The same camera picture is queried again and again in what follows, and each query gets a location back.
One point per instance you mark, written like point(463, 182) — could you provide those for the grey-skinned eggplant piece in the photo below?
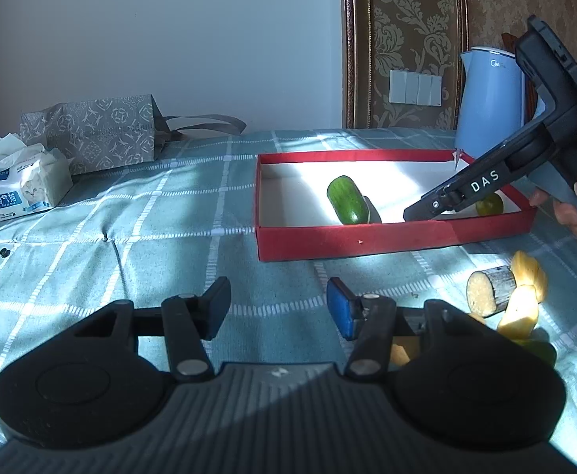
point(488, 291)

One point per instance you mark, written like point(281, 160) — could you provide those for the white wall switch panel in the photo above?
point(418, 89)

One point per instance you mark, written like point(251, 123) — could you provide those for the white tissue pack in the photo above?
point(33, 179)

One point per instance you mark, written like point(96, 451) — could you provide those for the teal checked bed cover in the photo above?
point(151, 231)

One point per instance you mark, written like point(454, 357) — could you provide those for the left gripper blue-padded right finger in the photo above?
point(452, 345)

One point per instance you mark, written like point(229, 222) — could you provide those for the red shallow cardboard box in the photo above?
point(293, 219)

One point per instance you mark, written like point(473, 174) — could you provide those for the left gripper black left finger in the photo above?
point(185, 322)

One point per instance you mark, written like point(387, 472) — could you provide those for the short green cucumber piece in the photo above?
point(347, 201)

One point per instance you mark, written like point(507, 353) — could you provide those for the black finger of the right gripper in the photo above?
point(463, 189)

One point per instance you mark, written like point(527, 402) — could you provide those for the grey patterned paper bag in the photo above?
point(108, 133)

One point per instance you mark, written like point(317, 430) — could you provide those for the light blue electric kettle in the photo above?
point(493, 100)

